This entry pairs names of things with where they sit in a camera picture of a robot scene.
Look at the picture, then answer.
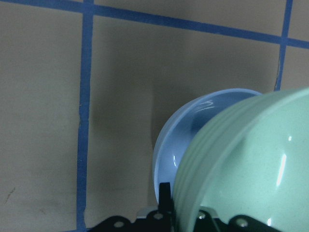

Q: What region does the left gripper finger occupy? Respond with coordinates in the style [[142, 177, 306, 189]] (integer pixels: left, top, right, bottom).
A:
[[158, 182, 173, 215]]

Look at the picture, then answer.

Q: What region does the blue bowl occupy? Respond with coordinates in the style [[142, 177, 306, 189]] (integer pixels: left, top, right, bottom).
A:
[[152, 88, 262, 201]]

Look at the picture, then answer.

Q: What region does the green bowl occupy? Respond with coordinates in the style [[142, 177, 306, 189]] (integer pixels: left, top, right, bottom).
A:
[[173, 88, 309, 232]]

